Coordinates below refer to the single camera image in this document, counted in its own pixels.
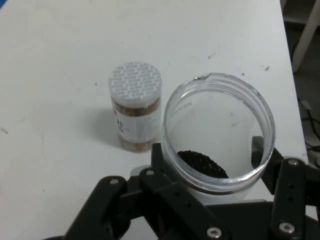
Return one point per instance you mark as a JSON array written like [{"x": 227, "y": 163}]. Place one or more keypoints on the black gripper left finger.
[{"x": 140, "y": 207}]

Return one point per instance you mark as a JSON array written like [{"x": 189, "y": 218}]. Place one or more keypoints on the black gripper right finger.
[{"x": 290, "y": 190}]

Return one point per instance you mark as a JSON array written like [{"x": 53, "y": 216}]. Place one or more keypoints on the clear jar of black seeds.
[{"x": 200, "y": 165}]

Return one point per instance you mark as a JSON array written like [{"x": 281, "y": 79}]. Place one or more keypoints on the brown spice jar white lid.
[{"x": 135, "y": 120}]

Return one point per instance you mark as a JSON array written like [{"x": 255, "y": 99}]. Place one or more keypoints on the white metal tube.
[{"x": 306, "y": 37}]

